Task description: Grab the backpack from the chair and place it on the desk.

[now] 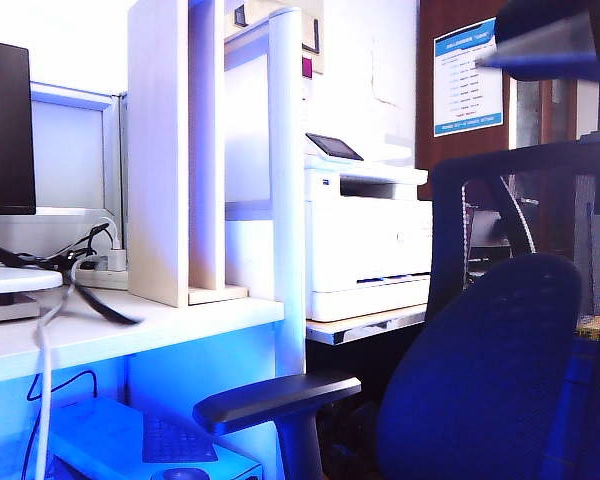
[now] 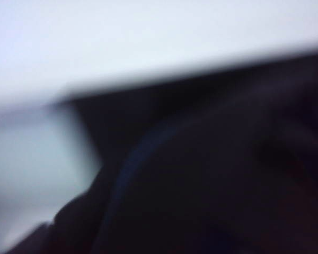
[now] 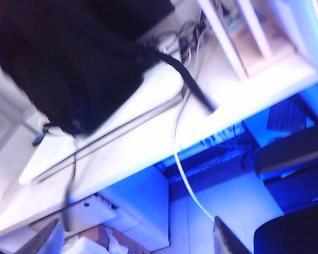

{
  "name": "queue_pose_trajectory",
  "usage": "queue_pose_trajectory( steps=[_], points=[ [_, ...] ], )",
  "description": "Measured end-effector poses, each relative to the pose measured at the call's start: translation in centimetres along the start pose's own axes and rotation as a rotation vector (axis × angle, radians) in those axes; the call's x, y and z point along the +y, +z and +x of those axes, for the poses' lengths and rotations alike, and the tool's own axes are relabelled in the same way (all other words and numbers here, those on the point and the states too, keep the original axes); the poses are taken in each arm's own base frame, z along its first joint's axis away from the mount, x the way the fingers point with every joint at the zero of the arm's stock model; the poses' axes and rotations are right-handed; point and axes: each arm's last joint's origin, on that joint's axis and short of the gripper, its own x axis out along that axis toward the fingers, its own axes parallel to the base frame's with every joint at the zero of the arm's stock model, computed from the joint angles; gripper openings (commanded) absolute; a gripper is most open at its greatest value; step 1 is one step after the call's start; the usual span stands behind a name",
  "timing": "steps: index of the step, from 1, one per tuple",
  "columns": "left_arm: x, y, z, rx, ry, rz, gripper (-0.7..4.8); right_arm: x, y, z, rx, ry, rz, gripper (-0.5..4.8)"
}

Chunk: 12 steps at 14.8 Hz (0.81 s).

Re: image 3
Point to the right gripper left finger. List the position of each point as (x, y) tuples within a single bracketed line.
[(46, 239)]

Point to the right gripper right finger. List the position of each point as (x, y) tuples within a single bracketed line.
[(225, 238)]

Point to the dark blue backpack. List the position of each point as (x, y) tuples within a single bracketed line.
[(55, 66)]

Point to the black mesh office chair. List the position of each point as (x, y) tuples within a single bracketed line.
[(294, 232)]

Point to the light wooden desk shelf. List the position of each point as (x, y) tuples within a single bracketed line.
[(254, 34)]

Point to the brown cardboard box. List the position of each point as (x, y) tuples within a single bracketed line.
[(108, 238)]

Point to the white drawer cabinet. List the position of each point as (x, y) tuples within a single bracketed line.
[(148, 211)]

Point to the dark keyboard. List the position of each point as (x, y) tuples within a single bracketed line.
[(283, 116)]

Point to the white monitor riser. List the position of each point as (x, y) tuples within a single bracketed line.
[(148, 92)]

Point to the white power strip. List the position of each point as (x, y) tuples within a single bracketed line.
[(172, 47)]

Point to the black computer monitor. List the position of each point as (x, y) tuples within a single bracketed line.
[(153, 10)]

